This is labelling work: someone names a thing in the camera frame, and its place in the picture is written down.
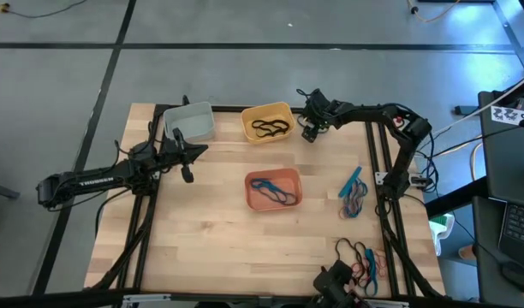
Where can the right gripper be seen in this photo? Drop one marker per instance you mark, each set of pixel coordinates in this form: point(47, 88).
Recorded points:
point(317, 109)

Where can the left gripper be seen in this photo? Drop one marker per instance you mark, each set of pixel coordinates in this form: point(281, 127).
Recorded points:
point(174, 154)

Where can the wide black rubber band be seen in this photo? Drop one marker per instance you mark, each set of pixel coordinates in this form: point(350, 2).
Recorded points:
point(324, 130)

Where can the thin black rubber band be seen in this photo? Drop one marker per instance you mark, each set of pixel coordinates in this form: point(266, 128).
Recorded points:
point(339, 240)

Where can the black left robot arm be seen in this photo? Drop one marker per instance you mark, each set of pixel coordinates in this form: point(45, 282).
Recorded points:
point(95, 180)

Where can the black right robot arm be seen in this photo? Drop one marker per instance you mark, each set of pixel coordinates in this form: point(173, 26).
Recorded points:
point(365, 113)

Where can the grey plastic basket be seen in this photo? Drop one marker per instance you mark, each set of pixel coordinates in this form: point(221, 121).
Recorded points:
point(198, 120)

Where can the yellow plastic basket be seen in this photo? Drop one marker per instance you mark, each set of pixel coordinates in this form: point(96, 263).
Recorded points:
point(266, 112)

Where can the orange plastic basket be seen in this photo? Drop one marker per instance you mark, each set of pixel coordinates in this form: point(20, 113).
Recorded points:
point(296, 175)

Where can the black desk foot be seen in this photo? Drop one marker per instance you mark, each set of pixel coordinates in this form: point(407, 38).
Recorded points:
point(465, 110)

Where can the black desk bar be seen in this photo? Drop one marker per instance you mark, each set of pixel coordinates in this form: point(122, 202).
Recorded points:
point(454, 199)

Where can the white and green plastic object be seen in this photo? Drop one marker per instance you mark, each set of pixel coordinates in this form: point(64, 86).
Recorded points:
point(439, 233)

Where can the white patterned sticker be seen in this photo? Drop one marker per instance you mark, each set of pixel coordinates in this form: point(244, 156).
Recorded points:
point(508, 115)

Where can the black desk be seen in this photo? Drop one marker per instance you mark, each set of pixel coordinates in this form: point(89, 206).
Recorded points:
point(501, 162)

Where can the grey stand foot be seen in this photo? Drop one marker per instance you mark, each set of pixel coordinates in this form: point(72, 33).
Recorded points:
point(3, 190)

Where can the black stand beam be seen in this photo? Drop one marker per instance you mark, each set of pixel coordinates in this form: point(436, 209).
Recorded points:
point(52, 300)

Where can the small tan object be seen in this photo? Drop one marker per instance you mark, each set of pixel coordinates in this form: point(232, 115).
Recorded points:
point(467, 252)

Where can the dark grey laptop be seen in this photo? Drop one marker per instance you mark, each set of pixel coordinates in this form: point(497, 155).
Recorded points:
point(521, 226)

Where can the black computer mouse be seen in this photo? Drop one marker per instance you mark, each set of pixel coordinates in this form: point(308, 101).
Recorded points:
point(519, 276)

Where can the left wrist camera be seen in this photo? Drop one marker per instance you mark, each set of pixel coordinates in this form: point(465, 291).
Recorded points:
point(187, 174)

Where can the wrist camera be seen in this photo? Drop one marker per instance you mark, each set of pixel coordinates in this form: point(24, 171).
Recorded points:
point(187, 174)
point(310, 134)

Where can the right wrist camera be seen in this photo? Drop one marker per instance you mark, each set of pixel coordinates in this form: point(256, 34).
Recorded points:
point(310, 134)

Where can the black frame clamp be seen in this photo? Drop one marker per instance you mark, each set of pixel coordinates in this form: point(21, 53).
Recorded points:
point(186, 100)

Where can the black aluminium table frame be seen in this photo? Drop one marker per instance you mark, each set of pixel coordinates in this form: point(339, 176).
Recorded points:
point(370, 149)

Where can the silver metal bracket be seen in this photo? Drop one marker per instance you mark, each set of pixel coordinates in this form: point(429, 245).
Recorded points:
point(146, 298)
point(386, 303)

